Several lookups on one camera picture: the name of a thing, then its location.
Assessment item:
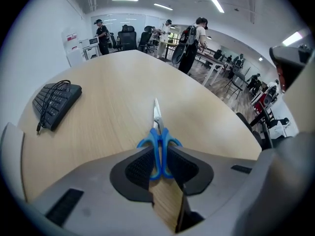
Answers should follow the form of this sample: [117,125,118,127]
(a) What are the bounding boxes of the white cabinet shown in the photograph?
[61,28,86,67]

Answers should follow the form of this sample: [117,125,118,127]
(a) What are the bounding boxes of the black backpack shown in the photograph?
[179,25,197,46]

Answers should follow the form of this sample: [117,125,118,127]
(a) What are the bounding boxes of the black office chair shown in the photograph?
[117,25,137,51]
[137,26,155,54]
[235,102,274,150]

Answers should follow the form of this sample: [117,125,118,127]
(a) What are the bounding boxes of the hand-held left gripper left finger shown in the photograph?
[26,146,174,236]

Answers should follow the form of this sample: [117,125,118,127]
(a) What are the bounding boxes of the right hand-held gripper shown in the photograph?
[269,44,315,132]

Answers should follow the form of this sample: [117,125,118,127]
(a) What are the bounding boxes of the black keyboard cable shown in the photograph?
[36,79,72,135]

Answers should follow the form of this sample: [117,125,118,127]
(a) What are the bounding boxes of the black computer keyboard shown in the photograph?
[31,82,83,132]

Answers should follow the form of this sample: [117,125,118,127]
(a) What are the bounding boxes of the black metal chair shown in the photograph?
[225,71,248,100]

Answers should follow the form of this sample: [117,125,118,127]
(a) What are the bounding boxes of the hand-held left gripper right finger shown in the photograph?
[167,146,258,236]

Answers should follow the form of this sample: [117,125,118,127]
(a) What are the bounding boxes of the brown table white legs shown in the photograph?
[196,50,226,87]

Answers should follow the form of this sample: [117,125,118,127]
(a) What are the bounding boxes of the blue handled scissors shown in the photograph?
[136,97,183,181]

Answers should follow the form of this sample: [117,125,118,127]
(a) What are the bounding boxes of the white microwave oven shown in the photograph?
[82,37,100,49]

